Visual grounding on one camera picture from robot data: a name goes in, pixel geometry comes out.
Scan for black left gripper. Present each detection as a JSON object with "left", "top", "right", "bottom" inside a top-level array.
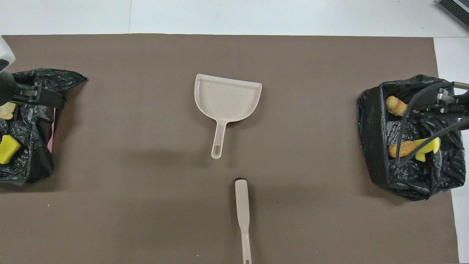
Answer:
[{"left": 0, "top": 69, "right": 67, "bottom": 112}]

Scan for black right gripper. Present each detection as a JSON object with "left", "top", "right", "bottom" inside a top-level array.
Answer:
[{"left": 406, "top": 88, "right": 469, "bottom": 119}]

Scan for pale food toy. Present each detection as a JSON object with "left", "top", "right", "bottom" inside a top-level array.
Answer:
[{"left": 0, "top": 102, "right": 17, "bottom": 120}]

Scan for croissant toy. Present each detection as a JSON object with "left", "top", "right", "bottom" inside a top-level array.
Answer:
[{"left": 385, "top": 95, "right": 409, "bottom": 117}]

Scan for notched yellow sponge piece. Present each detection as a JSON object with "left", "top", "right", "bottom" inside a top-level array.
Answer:
[{"left": 414, "top": 136, "right": 440, "bottom": 162}]

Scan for brown bread roll toy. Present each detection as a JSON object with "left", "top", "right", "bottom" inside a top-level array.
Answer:
[{"left": 388, "top": 140, "right": 417, "bottom": 159}]

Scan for yellow sponge chunk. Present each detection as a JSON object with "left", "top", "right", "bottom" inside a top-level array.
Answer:
[{"left": 0, "top": 135, "right": 22, "bottom": 165}]

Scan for beige plastic dustpan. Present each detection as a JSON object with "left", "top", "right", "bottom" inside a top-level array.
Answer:
[{"left": 194, "top": 74, "right": 263, "bottom": 160}]

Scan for beige hand brush black bristles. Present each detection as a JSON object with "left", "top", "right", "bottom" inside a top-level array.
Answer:
[{"left": 234, "top": 178, "right": 253, "bottom": 264}]

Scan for pink plastic bin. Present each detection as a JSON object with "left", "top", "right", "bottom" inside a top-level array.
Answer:
[{"left": 48, "top": 108, "right": 58, "bottom": 153}]

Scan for crumpled black trash bag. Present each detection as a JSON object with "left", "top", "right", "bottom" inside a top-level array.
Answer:
[{"left": 0, "top": 68, "right": 88, "bottom": 186}]

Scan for black bag lined bin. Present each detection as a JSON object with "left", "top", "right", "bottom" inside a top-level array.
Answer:
[{"left": 357, "top": 74, "right": 466, "bottom": 201}]

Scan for dark grey ribbed box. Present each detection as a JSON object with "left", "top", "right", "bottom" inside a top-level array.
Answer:
[{"left": 437, "top": 0, "right": 469, "bottom": 31}]

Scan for brown table mat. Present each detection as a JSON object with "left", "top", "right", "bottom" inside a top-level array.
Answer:
[{"left": 0, "top": 34, "right": 460, "bottom": 264}]

